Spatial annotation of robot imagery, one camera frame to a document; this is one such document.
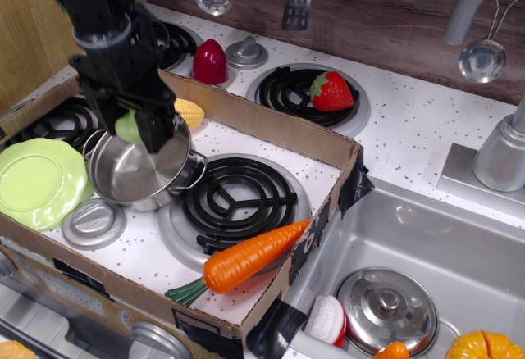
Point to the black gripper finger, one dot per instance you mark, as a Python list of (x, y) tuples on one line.
[(108, 105), (155, 123)]

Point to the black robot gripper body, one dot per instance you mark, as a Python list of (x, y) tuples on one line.
[(119, 69)]

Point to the light green toy broccoli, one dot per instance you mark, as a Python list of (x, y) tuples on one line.
[(127, 129)]

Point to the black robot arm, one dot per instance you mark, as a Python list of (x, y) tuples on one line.
[(100, 16)]

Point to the stainless steel pot lid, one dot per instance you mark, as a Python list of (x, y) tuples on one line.
[(383, 306)]

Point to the yellow toy corn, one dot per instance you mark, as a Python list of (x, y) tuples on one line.
[(191, 113)]

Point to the back left black burner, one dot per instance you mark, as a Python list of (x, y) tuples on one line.
[(176, 44)]

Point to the dark red toy pepper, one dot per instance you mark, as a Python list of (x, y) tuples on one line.
[(210, 63)]

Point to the light green plastic plate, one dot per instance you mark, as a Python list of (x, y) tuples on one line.
[(42, 181)]

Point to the front right black burner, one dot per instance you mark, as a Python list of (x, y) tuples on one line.
[(238, 198)]

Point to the silver back stove knob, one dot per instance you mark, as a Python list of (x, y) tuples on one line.
[(247, 54)]

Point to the silver stove knob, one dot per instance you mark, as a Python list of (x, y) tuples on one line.
[(94, 224), (247, 54)]

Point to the silver front stove knob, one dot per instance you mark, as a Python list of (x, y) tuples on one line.
[(94, 224)]

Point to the orange toy carrot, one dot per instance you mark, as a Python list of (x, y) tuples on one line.
[(227, 270)]

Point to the back right black burner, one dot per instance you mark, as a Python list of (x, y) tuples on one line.
[(286, 89)]

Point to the red toy strawberry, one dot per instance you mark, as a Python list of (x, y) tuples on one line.
[(329, 92)]

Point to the brown cardboard fence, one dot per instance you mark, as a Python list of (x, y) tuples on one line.
[(101, 286)]

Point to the hanging slotted metal spatula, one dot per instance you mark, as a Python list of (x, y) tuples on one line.
[(295, 15)]

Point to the silver oven front knob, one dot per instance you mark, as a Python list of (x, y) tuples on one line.
[(151, 341)]

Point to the white and red toy food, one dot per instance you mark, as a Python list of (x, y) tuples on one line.
[(327, 320)]

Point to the orange toy at corner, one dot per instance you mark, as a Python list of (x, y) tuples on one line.
[(14, 350)]

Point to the small orange toy piece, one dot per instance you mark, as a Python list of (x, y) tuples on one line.
[(395, 350)]

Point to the hanging metal ladle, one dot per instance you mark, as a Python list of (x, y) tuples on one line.
[(484, 60)]

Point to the silver toy faucet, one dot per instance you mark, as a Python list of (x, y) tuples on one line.
[(493, 176)]

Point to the silver toy sink basin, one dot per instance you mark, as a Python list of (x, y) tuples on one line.
[(471, 266)]

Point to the yellow orange toy pumpkin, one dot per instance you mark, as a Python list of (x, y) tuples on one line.
[(483, 344)]

